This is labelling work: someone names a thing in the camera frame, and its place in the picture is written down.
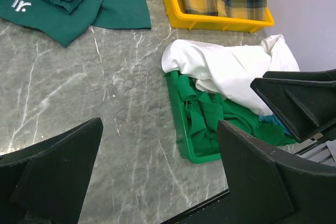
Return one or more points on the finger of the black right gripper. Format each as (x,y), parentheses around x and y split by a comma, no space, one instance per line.
(303,101)

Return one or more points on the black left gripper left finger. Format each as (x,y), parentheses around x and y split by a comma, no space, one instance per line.
(50,178)

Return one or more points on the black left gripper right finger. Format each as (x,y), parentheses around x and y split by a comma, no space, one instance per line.
(269,185)

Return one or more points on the white flower print t-shirt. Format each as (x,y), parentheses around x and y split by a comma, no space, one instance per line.
(230,70)

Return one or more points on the light blue cloth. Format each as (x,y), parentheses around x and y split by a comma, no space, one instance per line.
(274,120)

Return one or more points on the green cloth in tray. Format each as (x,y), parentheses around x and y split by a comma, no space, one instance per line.
(204,111)

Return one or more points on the green plastic tray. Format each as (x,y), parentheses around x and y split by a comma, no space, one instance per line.
(181,125)

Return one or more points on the yellow plastic tray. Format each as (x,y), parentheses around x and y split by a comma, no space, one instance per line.
(179,19)

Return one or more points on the dark green folded pants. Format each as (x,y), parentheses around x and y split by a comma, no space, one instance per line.
(66,20)

